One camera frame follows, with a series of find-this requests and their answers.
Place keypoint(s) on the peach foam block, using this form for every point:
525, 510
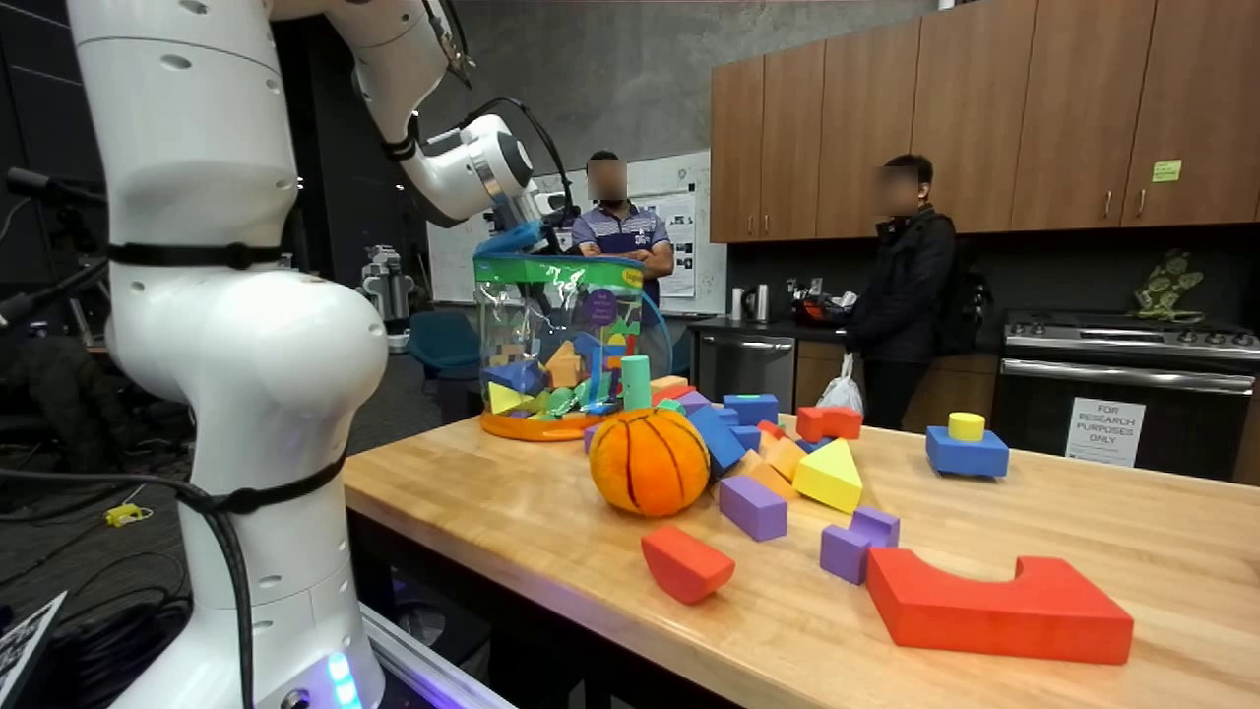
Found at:
669, 387

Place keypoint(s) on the short yellow cylinder block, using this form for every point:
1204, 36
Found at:
967, 426

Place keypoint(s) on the white paper sign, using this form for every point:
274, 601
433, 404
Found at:
1102, 435

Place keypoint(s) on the man in purple polo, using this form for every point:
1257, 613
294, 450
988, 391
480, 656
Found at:
627, 227

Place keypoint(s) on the silver kettle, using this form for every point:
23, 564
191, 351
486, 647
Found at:
761, 299

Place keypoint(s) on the black cookware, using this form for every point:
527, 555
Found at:
817, 303

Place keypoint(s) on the red wedge foam block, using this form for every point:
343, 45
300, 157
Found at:
685, 564

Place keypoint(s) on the short red foam block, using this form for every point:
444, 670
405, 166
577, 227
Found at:
829, 421

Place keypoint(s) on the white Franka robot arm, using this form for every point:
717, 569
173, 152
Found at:
249, 355

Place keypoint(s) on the orange plush basketball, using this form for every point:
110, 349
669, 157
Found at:
649, 460

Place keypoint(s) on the tall green cylinder block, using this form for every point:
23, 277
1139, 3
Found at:
635, 383

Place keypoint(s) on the stainless steel dishwasher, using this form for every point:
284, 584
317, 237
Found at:
745, 368

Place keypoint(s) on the grey metal machine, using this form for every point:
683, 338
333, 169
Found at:
381, 282

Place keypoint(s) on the yellow triangle foam block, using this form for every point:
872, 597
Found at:
501, 397

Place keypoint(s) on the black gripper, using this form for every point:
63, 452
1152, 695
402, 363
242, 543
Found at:
551, 223

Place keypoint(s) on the wooden lower kitchen cabinet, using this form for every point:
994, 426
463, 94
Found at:
945, 387

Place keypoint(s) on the pale orange foam block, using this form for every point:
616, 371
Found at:
780, 459

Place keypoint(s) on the white printed paper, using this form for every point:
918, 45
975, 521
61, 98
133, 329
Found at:
23, 652

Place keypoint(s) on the wooden upper kitchen cabinets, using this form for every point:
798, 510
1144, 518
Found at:
1023, 119

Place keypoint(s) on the blue notched foam block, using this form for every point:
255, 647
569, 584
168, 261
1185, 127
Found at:
967, 459

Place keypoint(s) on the white plastic shopping bag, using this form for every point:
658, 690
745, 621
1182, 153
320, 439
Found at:
845, 391

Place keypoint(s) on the person in black jacket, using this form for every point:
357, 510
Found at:
908, 287

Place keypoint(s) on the teal chair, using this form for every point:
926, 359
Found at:
437, 349

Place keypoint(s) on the small yellow floor object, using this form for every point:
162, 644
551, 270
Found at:
128, 513

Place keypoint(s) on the yellow triangular foam block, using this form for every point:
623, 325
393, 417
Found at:
829, 477

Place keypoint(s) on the green sticky note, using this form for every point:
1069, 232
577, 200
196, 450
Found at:
1166, 169

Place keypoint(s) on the purple stepped foam block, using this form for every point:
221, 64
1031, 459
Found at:
855, 550

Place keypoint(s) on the clear plastic toy bag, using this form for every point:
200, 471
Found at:
563, 273

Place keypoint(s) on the green potted plant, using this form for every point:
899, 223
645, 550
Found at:
1166, 287

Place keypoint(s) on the red arch foam block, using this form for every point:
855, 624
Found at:
969, 617

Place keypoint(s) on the purple cube foam block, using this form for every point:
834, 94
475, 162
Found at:
752, 510

